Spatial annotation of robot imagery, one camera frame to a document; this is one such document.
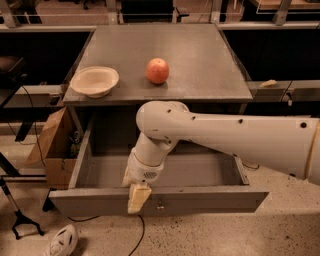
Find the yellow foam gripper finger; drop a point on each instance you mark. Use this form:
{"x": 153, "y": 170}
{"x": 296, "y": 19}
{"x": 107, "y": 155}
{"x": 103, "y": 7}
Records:
{"x": 138, "y": 195}
{"x": 126, "y": 182}

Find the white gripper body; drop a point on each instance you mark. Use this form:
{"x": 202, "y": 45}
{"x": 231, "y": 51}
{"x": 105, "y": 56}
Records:
{"x": 144, "y": 171}

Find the grey top drawer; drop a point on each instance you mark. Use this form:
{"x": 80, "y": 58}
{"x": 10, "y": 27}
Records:
{"x": 195, "y": 179}

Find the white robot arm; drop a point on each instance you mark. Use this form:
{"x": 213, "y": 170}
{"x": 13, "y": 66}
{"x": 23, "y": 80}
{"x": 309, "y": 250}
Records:
{"x": 290, "y": 145}

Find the cardboard box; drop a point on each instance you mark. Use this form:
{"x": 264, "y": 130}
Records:
{"x": 54, "y": 149}

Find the white bicycle helmet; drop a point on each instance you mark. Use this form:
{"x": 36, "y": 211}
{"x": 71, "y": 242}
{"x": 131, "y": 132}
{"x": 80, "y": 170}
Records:
{"x": 63, "y": 243}

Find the white paper bowl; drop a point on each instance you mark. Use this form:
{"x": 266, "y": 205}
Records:
{"x": 94, "y": 82}

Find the red apple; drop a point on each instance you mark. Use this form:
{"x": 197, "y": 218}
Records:
{"x": 157, "y": 71}

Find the black tripod stand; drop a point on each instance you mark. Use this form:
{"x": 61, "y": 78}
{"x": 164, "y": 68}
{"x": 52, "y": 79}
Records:
{"x": 21, "y": 219}

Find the yellow foam scrap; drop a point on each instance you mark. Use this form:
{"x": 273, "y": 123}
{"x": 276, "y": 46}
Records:
{"x": 268, "y": 83}

